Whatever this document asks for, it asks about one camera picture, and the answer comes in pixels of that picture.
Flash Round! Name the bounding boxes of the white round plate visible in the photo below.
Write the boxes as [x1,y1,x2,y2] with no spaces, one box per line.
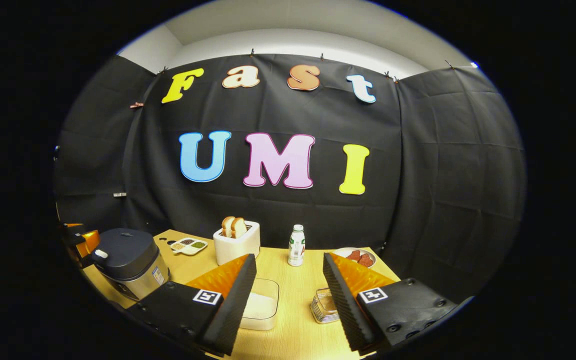
[331,247,378,269]

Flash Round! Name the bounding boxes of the white milk bottle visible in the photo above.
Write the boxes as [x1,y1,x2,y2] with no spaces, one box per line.
[287,223,307,268]

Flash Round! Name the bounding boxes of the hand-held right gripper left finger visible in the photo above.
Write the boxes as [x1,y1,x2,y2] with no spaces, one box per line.
[127,253,258,357]

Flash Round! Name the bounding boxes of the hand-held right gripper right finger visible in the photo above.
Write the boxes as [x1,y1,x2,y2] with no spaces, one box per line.
[322,252,459,356]

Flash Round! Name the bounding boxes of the dark grey rice cooker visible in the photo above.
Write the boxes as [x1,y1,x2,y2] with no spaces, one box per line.
[90,227,172,302]

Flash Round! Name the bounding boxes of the white toaster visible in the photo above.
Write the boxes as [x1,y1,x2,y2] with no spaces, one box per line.
[212,220,262,266]

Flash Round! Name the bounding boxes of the white divided grain dish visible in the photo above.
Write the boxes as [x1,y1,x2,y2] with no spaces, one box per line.
[169,236,209,257]

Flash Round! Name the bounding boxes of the clear plastic rice tray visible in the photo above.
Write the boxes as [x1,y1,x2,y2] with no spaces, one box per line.
[239,277,280,332]

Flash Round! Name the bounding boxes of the black backdrop cloth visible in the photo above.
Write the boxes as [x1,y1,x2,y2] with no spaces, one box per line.
[53,54,526,307]

